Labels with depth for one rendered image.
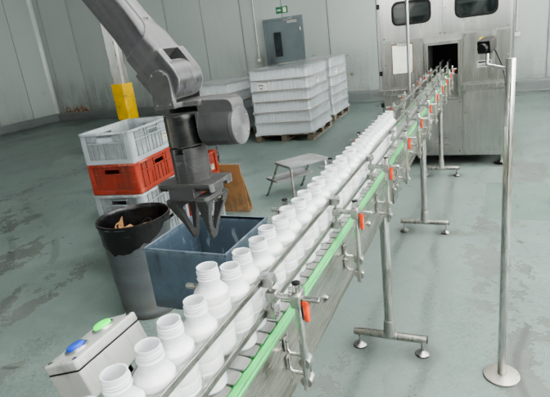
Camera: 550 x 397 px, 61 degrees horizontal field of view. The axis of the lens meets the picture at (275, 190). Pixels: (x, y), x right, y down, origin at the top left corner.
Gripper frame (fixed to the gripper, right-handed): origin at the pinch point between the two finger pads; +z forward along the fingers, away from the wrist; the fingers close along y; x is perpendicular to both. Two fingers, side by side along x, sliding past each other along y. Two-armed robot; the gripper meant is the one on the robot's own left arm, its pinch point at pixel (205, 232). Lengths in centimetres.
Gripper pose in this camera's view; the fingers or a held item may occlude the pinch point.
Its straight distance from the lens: 77.8
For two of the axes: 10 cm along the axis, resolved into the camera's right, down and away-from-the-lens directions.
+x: -3.9, 3.2, -8.6
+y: -9.1, 0.0, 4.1
